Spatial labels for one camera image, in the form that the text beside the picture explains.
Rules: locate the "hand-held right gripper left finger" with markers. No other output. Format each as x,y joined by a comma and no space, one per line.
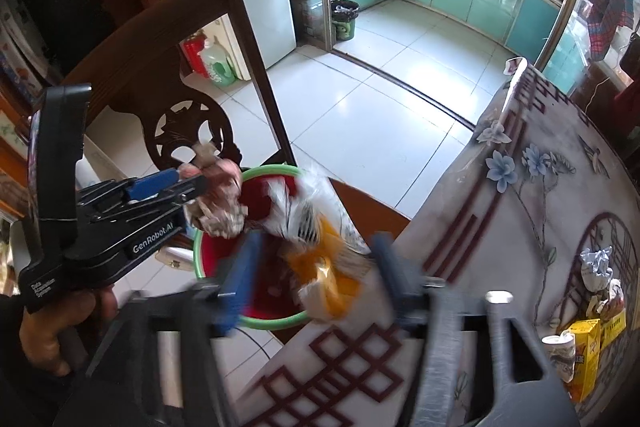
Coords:
239,279

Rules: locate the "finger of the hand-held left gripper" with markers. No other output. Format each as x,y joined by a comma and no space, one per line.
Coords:
150,187
190,193

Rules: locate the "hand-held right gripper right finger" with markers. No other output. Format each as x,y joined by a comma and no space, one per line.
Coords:
395,277

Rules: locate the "pinkish paper ball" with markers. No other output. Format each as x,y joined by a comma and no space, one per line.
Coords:
220,202

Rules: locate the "red basin with green rim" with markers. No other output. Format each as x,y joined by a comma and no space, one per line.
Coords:
212,257

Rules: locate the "yellow and white plastic wrapper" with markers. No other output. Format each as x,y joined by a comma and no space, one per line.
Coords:
325,277

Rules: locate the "white paper ball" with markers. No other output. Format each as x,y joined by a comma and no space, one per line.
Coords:
595,269

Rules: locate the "person's left forearm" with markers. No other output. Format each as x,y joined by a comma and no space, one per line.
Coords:
12,337

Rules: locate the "person's left hand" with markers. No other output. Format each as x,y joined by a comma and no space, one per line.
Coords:
55,322

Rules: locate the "green detergent bottle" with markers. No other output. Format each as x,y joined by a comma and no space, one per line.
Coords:
217,67

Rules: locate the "dark wooden chair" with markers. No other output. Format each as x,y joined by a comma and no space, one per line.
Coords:
140,57

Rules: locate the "red fire extinguisher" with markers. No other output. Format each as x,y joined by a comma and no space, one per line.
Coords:
192,54

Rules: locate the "floral patterned tablecloth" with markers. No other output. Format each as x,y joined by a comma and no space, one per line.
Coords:
525,217

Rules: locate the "crushed white paper cup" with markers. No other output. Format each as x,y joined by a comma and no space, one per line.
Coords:
560,352

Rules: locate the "tall yellow box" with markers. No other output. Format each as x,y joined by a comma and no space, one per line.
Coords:
585,357

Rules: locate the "beige crumpled paper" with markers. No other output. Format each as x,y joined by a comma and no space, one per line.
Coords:
607,297

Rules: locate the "small yellow box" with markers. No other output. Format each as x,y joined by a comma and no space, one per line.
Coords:
614,327

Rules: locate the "dark kitchen waste bin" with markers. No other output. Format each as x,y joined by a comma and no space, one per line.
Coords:
345,27

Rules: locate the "plaid hanging cloth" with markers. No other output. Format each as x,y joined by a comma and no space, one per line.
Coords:
607,7

